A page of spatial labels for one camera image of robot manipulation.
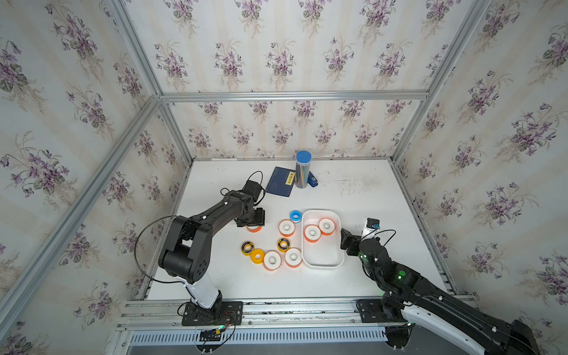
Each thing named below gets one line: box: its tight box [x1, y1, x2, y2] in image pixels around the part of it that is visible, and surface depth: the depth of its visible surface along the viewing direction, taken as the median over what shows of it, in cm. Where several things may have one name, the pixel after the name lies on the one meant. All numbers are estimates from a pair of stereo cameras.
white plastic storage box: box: [301, 209, 345, 270], surface depth 90 cm
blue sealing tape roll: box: [289, 210, 303, 225], surface depth 99 cm
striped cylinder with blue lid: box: [294, 150, 313, 189], surface depth 97 cm
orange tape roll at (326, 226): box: [318, 217, 336, 236], surface depth 94 cm
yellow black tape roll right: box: [276, 237, 291, 253], surface depth 90 cm
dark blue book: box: [265, 166, 296, 199], surface depth 112 cm
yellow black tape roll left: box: [241, 240, 255, 257], surface depth 90 cm
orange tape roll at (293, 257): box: [284, 247, 303, 269], surface depth 86 cm
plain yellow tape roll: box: [249, 248, 266, 265], surface depth 87 cm
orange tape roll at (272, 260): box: [263, 249, 282, 272], surface depth 84 cm
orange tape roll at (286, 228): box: [278, 218, 296, 238], surface depth 95 cm
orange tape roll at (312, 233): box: [303, 224, 322, 244], surface depth 92 cm
